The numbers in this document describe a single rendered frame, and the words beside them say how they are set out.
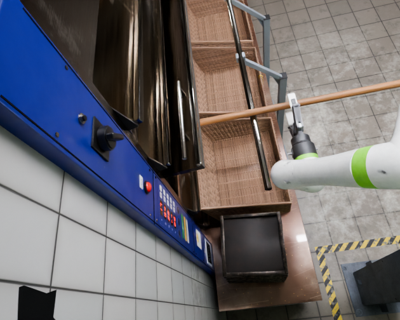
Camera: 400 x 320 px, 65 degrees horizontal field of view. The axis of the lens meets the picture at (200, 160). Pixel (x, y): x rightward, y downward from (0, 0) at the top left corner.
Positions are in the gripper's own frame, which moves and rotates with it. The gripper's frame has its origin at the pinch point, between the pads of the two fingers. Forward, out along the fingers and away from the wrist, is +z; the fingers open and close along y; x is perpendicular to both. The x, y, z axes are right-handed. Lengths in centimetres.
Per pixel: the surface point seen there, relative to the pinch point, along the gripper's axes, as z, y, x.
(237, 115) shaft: -0.6, -1.4, -22.8
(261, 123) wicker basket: 26, 51, -8
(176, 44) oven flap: 28, -21, -43
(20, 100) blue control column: -53, -90, -50
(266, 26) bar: 83, 30, 6
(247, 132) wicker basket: 26, 58, -17
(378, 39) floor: 134, 119, 119
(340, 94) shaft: -0.4, -1.2, 20.5
